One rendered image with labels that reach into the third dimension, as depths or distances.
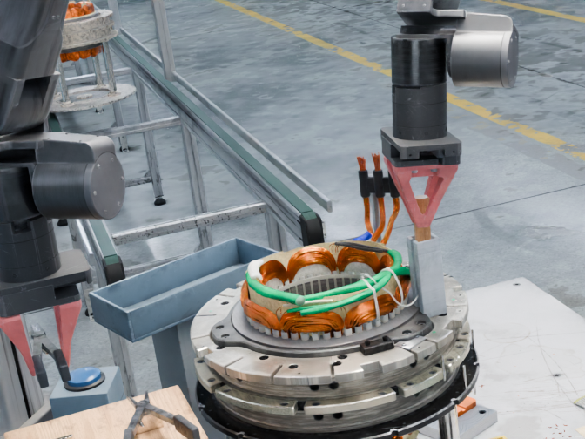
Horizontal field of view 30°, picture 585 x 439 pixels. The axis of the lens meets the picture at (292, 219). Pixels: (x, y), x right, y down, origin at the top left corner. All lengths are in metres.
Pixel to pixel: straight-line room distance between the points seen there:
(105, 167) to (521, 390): 0.94
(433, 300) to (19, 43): 0.54
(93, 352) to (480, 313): 2.21
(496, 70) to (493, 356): 0.80
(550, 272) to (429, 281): 2.92
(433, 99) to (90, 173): 0.39
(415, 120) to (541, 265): 3.06
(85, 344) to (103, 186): 3.11
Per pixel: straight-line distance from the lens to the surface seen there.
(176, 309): 1.46
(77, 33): 4.00
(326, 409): 1.14
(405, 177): 1.14
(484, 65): 1.10
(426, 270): 1.19
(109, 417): 1.18
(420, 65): 1.12
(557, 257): 4.23
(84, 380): 1.32
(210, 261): 1.60
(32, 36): 0.93
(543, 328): 1.89
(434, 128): 1.14
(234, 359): 1.18
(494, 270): 4.15
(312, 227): 2.60
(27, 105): 0.96
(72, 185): 0.92
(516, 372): 1.76
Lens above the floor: 1.61
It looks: 19 degrees down
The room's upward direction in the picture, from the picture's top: 8 degrees counter-clockwise
